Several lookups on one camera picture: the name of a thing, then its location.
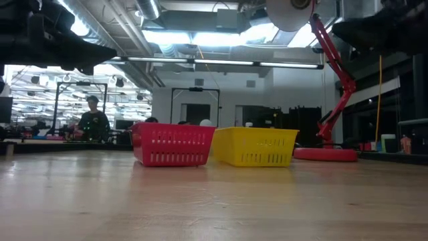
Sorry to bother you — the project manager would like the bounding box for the long ceiling light strip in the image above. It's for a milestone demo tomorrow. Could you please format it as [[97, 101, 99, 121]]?
[[110, 56, 324, 70]]

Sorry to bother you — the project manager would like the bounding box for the black background monitor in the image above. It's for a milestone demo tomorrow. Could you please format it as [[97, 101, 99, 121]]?
[[0, 96, 13, 125]]

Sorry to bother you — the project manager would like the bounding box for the red desk lamp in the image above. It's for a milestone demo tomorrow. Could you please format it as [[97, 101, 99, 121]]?
[[265, 0, 358, 163]]

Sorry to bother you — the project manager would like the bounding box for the black background rig frame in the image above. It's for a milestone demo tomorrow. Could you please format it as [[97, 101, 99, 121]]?
[[55, 81, 108, 135], [169, 86, 221, 127]]

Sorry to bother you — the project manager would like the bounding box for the silver air duct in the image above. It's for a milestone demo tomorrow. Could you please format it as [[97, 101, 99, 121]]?
[[135, 0, 162, 21]]

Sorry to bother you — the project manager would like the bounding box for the orange container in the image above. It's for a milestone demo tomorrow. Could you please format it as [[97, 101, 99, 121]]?
[[400, 135, 412, 155]]

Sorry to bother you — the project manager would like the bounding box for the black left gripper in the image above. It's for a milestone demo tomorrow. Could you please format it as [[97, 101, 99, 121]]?
[[0, 0, 118, 75]]

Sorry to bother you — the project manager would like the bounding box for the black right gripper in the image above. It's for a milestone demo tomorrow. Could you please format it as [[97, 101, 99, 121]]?
[[332, 0, 428, 54]]

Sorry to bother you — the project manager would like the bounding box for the small red plastic basket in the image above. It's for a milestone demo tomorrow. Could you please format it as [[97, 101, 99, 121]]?
[[130, 122, 217, 167]]

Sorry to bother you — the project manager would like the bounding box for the small yellow plastic basket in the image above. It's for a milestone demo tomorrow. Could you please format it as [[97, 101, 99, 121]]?
[[211, 126, 300, 168]]

